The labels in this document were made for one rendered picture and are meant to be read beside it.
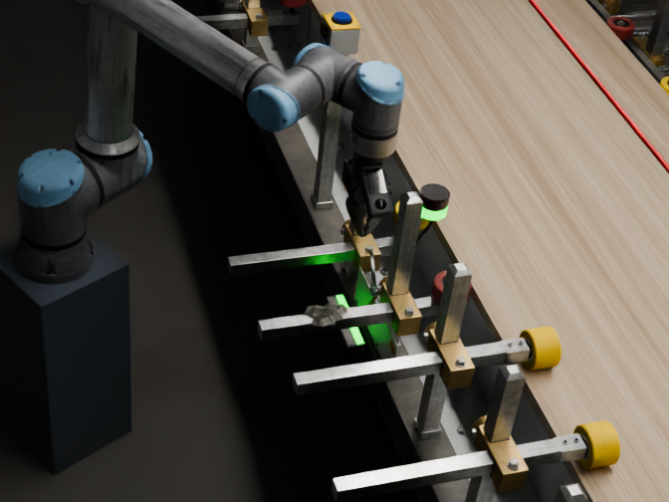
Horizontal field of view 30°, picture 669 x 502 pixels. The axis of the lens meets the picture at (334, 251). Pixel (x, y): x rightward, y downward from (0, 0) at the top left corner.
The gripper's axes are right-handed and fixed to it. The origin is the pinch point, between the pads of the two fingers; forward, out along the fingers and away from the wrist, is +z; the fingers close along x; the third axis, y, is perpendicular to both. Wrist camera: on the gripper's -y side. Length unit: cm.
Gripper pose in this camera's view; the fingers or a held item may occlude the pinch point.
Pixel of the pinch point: (364, 233)
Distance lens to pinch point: 253.5
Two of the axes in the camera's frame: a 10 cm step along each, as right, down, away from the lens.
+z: -0.9, 7.6, 6.4
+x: -9.5, 1.2, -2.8
